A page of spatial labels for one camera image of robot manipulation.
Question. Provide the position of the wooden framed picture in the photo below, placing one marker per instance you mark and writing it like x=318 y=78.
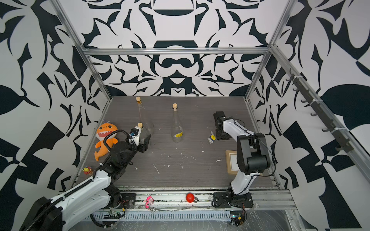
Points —
x=231 y=162

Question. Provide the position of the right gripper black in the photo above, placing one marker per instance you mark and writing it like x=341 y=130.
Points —
x=218 y=137

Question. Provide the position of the white slotted cable duct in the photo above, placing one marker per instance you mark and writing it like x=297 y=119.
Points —
x=167 y=216

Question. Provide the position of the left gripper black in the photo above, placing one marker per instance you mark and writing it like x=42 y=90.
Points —
x=142 y=147

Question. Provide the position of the circuit board right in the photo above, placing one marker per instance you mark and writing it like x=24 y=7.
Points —
x=238 y=220

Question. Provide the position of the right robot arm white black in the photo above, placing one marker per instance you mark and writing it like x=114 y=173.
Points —
x=254 y=158

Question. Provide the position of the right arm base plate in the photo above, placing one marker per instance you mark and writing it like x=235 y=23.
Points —
x=227 y=200

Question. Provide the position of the small red yellow toy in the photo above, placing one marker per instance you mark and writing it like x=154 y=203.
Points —
x=87 y=171

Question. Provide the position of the pink clip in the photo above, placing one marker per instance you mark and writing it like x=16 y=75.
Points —
x=149 y=202

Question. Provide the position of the green circuit board left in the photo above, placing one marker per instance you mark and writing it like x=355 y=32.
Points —
x=114 y=215

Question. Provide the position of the glass bottle with cork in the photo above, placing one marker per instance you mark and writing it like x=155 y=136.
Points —
x=145 y=133
x=144 y=116

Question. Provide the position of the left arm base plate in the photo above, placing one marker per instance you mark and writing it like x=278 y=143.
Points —
x=127 y=200

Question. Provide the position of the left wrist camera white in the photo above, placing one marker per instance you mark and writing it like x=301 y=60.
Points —
x=134 y=135

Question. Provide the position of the orange shark plush toy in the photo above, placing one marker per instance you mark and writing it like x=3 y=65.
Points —
x=106 y=140

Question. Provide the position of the tall glass bottle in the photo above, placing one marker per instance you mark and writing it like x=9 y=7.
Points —
x=176 y=129

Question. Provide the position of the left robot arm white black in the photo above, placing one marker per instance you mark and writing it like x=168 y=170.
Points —
x=62 y=212

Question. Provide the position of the red ball knob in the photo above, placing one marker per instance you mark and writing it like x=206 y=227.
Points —
x=190 y=198

